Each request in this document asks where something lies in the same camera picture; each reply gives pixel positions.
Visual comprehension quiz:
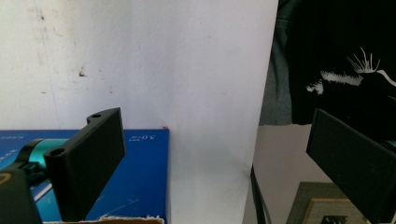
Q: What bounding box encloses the blue printed box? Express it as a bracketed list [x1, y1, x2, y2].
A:
[0, 126, 171, 224]

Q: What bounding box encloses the white backdrop sheet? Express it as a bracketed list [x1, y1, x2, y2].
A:
[0, 0, 280, 224]

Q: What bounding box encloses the grey-green picture frame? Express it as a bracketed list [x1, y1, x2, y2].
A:
[285, 181, 370, 224]

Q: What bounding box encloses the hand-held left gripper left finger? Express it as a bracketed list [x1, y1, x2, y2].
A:
[43, 106, 126, 223]

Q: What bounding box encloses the grey cloth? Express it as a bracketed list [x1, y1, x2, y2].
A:
[259, 0, 295, 127]

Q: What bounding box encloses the black garment with white print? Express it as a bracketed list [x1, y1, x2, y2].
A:
[278, 0, 396, 147]

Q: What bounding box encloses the black cable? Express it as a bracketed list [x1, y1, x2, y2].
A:
[249, 164, 273, 224]

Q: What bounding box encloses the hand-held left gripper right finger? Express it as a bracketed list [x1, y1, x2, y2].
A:
[305, 107, 396, 224]

